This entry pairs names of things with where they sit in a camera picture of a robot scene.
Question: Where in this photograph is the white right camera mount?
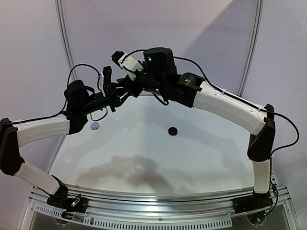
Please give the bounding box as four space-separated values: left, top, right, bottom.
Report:
118 53 143 81

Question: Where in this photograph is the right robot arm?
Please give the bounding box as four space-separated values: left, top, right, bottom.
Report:
117 47 275 213

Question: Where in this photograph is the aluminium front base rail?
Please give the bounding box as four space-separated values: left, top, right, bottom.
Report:
20 186 300 230

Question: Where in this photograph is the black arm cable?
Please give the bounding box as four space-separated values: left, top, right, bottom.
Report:
0 63 108 125
127 49 300 156

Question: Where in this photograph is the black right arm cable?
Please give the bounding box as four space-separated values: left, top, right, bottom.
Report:
127 49 300 156

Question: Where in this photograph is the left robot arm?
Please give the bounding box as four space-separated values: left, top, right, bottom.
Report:
0 80 129 213

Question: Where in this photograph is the aluminium left corner post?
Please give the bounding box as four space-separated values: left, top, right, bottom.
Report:
55 0 74 70

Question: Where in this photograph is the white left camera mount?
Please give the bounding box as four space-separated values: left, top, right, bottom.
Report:
97 72 105 96

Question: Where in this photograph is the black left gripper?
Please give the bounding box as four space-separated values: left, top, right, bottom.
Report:
78 82 129 115

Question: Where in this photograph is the aluminium corner post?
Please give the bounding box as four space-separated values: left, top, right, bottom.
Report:
237 0 263 97
55 0 74 70

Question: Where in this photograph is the aluminium right corner post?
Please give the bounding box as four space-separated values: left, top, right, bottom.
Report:
237 0 263 97

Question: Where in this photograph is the black earbud charging case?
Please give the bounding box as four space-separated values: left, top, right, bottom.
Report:
168 126 178 136

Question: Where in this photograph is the purple earbud charging case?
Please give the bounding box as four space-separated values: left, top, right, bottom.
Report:
90 122 100 130

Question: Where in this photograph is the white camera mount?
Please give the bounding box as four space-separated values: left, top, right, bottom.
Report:
97 72 105 96
118 53 143 81

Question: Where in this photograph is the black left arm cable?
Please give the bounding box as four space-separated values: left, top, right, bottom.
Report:
0 63 108 125

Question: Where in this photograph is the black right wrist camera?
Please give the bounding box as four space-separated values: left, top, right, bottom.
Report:
111 51 128 69

